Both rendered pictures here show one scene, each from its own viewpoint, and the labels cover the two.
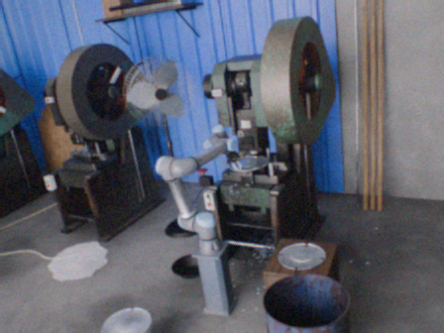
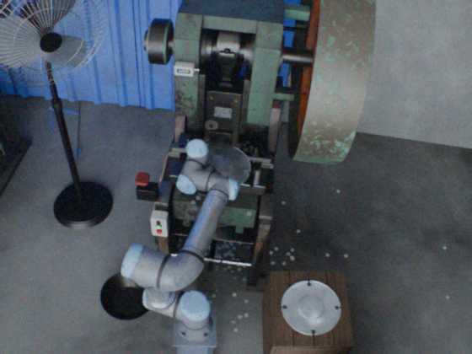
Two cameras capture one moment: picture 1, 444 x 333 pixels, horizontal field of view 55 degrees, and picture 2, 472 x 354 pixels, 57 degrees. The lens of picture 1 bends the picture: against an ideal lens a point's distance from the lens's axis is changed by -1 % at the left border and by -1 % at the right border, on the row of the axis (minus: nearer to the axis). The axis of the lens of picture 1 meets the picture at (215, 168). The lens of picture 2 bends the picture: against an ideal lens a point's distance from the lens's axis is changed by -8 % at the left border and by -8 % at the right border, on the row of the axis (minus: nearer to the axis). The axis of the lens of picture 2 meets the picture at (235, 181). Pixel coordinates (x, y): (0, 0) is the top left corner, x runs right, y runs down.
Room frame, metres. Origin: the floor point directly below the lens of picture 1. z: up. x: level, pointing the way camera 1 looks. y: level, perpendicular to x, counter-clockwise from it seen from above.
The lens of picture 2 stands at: (1.66, 0.44, 2.33)
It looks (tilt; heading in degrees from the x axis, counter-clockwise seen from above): 48 degrees down; 329
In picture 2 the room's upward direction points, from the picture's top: 6 degrees clockwise
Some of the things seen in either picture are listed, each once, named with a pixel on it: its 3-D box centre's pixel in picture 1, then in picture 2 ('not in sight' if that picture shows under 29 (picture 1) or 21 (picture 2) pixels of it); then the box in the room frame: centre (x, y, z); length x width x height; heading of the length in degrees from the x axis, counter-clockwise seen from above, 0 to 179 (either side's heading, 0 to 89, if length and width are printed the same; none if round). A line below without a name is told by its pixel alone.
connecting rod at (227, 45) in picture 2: (247, 92); (227, 60); (3.06, -0.30, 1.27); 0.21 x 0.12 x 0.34; 148
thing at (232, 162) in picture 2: (248, 163); (218, 166); (2.95, -0.24, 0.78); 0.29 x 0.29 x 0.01
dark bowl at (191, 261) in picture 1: (190, 268); (128, 297); (2.88, 0.30, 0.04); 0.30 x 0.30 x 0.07
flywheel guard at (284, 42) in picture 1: (296, 79); (313, 45); (2.97, -0.65, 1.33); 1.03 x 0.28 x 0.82; 148
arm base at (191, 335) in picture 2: (209, 241); (195, 321); (2.42, 0.11, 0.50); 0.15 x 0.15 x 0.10
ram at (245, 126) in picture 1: (249, 126); (223, 110); (3.02, -0.28, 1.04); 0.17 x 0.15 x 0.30; 148
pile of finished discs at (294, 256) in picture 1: (301, 256); (311, 307); (2.32, -0.44, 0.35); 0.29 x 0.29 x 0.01
